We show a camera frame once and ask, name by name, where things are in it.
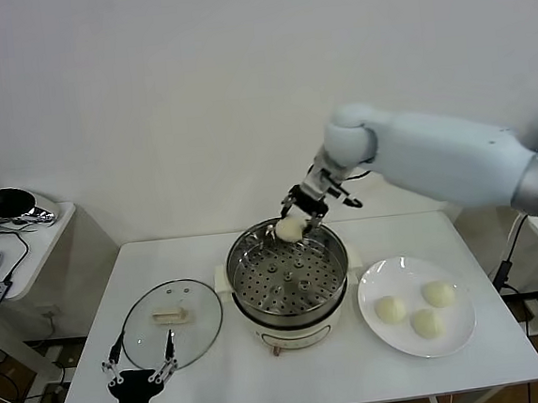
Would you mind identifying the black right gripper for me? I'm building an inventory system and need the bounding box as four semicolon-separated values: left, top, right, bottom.
276;181;334;237

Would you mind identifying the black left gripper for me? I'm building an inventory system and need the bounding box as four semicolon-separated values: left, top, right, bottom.
98;328;183;403

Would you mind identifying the white steamed baozi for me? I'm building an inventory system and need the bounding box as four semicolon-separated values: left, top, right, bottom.
273;214;307;245
421;279;458;311
408;307;447;341
373;294;408;328

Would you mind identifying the glass pot lid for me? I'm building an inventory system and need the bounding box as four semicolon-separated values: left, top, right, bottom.
116;274;229;378

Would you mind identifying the stainless steel steamer basket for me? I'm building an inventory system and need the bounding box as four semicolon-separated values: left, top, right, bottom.
221;212;355;332

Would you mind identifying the cream electric cooking pot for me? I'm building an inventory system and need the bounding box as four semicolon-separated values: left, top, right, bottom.
211;244;371;362

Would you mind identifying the white round plate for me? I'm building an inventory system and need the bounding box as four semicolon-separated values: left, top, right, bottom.
353;251;480;364

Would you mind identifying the shiny chrome rounded device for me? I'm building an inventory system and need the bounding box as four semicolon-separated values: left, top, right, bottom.
0;183;63;232

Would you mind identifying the black power adapter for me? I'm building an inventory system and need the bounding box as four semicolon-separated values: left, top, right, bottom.
490;259;514;292

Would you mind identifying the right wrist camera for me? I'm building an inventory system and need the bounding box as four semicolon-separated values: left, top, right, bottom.
326;174;364;211

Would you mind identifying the thin black cable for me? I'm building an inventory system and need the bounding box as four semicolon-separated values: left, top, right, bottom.
0;222;35;286

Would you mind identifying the white charging cable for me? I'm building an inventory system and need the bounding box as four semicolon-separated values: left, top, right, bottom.
496;213;534;267

